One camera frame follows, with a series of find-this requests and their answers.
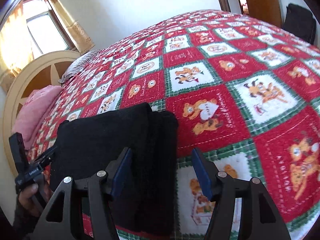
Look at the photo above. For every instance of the yellow curtain left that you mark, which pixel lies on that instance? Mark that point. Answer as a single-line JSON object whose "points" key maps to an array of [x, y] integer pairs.
{"points": [[16, 50]]}

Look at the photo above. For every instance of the left hand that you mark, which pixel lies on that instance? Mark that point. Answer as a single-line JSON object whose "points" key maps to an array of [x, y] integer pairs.
{"points": [[25, 199]]}

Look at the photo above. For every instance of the brown wooden door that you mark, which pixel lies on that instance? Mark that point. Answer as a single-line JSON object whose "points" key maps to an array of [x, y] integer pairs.
{"points": [[265, 10]]}

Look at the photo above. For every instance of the black bag by wall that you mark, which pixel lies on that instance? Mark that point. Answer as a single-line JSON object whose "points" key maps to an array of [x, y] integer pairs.
{"points": [[300, 22]]}

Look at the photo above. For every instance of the black camera box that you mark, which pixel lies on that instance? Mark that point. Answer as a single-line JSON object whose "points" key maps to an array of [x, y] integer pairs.
{"points": [[18, 152]]}

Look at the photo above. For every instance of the cream wooden headboard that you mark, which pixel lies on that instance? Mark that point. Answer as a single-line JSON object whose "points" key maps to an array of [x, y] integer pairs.
{"points": [[41, 72]]}

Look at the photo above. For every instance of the window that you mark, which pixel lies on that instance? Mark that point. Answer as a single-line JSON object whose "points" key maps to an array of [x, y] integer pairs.
{"points": [[46, 32]]}

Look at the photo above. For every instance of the striped pillow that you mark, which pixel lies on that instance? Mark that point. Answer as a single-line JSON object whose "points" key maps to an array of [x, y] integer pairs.
{"points": [[77, 66]]}

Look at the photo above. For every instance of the red patchwork bedspread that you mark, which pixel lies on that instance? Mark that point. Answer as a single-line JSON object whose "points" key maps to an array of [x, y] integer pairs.
{"points": [[246, 93]]}

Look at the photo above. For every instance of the pink folded blanket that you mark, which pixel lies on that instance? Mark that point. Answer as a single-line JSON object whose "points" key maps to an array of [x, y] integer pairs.
{"points": [[33, 113]]}

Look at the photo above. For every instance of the black pants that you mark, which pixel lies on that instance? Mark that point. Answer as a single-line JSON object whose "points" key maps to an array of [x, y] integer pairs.
{"points": [[87, 145]]}

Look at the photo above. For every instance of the yellow curtain right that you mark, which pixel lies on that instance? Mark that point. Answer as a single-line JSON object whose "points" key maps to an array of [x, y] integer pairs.
{"points": [[74, 30]]}

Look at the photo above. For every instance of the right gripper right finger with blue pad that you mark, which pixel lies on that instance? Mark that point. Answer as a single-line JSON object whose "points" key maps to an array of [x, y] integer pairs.
{"points": [[260, 218]]}

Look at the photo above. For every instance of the yellow curtain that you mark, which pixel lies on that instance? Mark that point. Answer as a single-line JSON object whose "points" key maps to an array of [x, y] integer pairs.
{"points": [[74, 30], [16, 50]]}

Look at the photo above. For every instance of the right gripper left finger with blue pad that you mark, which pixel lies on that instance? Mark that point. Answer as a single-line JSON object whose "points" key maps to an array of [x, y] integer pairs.
{"points": [[62, 216]]}

